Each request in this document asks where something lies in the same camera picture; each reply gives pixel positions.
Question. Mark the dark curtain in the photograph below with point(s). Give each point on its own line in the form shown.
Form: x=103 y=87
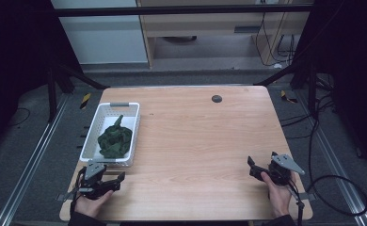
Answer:
x=15 y=56
x=354 y=78

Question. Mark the grey metal table bracket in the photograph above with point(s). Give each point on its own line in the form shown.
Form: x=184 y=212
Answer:
x=66 y=196
x=307 y=196

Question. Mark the white cabinet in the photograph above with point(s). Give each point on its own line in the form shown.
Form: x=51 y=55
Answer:
x=103 y=34

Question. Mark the black metal stand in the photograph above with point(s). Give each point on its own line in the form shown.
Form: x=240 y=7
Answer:
x=51 y=91
x=311 y=84

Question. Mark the light wooden desk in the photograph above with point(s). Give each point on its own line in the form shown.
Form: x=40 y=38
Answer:
x=203 y=23

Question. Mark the black horizontal frame bar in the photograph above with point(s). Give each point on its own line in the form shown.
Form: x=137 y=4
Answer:
x=172 y=10

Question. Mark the aluminium floor rail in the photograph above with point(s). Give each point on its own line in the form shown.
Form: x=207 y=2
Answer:
x=335 y=163
x=31 y=163

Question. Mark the dark green cloth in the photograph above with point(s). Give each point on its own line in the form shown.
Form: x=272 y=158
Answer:
x=115 y=141

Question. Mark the yellow black floor tape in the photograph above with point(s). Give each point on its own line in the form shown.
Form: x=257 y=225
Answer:
x=85 y=101
x=285 y=96

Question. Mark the white plastic basket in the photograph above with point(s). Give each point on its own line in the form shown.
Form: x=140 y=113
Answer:
x=92 y=147

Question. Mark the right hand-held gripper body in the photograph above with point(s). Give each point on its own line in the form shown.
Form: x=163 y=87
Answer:
x=282 y=169

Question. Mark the person's left hand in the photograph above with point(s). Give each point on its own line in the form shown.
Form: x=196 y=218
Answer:
x=90 y=205

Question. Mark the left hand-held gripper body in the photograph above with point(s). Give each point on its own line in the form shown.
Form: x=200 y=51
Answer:
x=93 y=171

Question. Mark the person's right hand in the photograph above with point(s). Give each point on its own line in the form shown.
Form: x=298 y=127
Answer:
x=279 y=196

